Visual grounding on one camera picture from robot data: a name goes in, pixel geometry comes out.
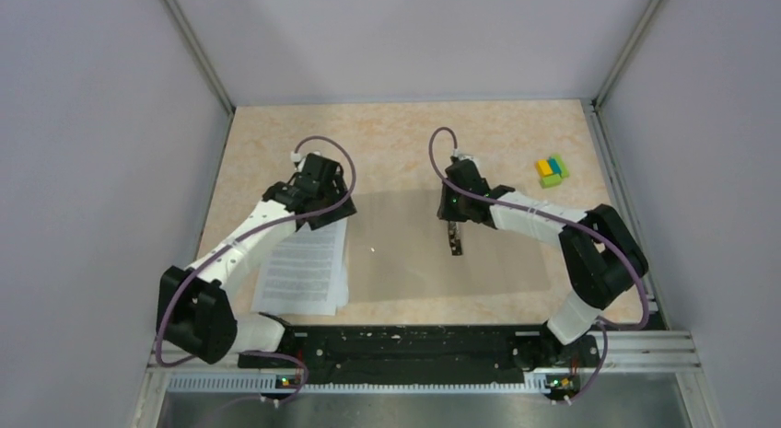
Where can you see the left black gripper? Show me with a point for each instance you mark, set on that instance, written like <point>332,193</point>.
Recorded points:
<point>340,212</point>

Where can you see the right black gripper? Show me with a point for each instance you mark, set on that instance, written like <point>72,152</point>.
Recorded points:
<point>445,213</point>

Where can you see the brown paper folder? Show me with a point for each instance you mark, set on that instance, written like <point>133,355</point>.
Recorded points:
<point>397,249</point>

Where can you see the white printed paper stack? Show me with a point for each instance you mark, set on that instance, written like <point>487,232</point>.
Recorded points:
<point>305,275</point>

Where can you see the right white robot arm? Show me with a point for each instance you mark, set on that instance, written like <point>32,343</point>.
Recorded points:
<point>601,256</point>

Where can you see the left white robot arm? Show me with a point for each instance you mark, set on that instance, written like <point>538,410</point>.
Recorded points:
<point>194,311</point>

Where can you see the green block short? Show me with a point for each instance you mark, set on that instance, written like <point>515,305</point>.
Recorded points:
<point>551,181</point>

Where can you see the yellow block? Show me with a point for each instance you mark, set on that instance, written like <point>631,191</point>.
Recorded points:
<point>544,168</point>

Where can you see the teal block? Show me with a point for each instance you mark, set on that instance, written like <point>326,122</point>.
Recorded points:
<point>555,166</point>

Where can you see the green block long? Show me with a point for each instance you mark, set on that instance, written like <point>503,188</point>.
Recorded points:
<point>567,173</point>

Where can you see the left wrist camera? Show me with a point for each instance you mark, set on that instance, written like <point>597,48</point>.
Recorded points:
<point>299,160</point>

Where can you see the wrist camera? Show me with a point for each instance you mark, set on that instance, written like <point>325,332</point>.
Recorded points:
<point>299,160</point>
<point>459,155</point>

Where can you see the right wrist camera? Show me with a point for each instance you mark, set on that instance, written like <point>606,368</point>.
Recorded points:
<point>459,155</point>

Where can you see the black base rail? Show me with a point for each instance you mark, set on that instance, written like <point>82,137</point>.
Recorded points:
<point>433,355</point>

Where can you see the white slotted cable duct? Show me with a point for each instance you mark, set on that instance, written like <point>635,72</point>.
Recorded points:
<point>262,383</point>

